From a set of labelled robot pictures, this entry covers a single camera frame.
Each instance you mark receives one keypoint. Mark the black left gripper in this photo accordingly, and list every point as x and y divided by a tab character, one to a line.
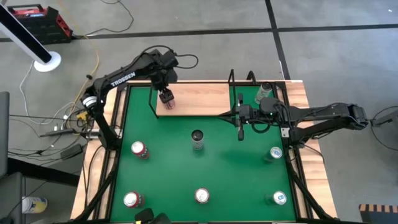
161	79

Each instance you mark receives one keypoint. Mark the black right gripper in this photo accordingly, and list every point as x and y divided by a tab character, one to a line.
248	112

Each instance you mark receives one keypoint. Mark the white Celsius can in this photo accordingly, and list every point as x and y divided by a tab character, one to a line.
262	95
197	143

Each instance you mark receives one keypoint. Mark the blue silver energy drink can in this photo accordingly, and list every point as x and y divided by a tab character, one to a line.
275	153
279	198

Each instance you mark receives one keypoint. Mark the red Coca-Cola can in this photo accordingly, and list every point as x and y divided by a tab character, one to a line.
202	196
132	199
141	152

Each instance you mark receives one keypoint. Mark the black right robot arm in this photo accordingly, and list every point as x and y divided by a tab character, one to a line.
326	116

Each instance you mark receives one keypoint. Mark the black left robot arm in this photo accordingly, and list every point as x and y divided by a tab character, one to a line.
122	79

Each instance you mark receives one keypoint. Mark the green table mat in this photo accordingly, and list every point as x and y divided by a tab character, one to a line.
186	174

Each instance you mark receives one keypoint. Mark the yellow plug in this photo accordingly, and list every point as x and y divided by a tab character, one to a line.
81	115

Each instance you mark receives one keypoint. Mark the black power adapter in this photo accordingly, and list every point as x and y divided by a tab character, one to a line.
71	151

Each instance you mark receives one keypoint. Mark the black power strip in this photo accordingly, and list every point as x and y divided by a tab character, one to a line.
59	132

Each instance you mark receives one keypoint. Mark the white black pole stand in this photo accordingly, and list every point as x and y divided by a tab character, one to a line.
46	63

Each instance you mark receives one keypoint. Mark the red black toolbox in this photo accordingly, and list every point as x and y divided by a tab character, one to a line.
40	28

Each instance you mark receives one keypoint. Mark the black floor beam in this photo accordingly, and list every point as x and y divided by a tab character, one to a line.
43	172

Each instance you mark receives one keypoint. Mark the grey panel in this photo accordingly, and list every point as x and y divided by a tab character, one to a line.
3	133

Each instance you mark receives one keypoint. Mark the white yellow container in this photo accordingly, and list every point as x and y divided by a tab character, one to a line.
34	205

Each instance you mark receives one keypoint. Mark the orange black striped box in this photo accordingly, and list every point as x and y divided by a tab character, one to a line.
377	214

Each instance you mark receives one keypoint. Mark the wooden shelf with black frame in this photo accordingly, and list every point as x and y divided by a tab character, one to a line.
199	99

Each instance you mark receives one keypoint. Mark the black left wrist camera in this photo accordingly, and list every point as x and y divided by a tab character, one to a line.
170	59

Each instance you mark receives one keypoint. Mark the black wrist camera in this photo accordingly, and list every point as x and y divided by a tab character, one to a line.
269	105
170	59

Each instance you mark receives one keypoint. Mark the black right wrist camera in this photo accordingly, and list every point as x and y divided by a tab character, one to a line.
269	105

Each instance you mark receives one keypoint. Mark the black arched bracket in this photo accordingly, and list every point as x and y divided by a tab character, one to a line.
250	72

